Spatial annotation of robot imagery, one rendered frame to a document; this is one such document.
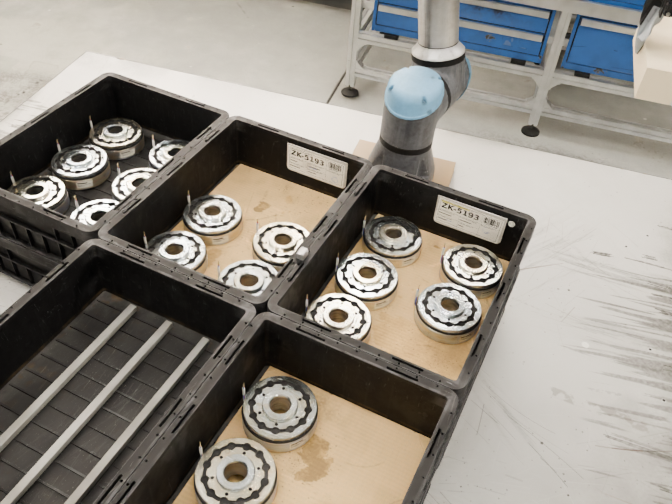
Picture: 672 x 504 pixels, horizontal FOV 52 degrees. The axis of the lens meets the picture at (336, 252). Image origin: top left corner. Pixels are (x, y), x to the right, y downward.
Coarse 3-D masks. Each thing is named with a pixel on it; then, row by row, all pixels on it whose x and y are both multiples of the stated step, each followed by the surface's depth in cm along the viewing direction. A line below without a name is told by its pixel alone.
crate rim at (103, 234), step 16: (224, 128) 128; (256, 128) 130; (272, 128) 129; (208, 144) 125; (304, 144) 127; (320, 144) 126; (352, 160) 124; (368, 160) 124; (160, 176) 117; (144, 192) 113; (352, 192) 117; (128, 208) 110; (336, 208) 114; (112, 224) 107; (320, 224) 111; (112, 240) 105; (304, 240) 108; (144, 256) 103; (160, 256) 103; (192, 272) 101; (288, 272) 102; (224, 288) 99; (272, 288) 100; (256, 304) 98
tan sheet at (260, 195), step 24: (240, 168) 136; (216, 192) 130; (240, 192) 131; (264, 192) 131; (288, 192) 132; (312, 192) 132; (264, 216) 126; (288, 216) 127; (312, 216) 127; (240, 240) 121; (216, 264) 117
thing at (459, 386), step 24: (384, 168) 122; (360, 192) 117; (456, 192) 119; (336, 216) 112; (528, 216) 115; (528, 240) 111; (288, 288) 100; (504, 288) 103; (288, 312) 97; (336, 336) 94; (480, 336) 98; (384, 360) 92; (456, 384) 90
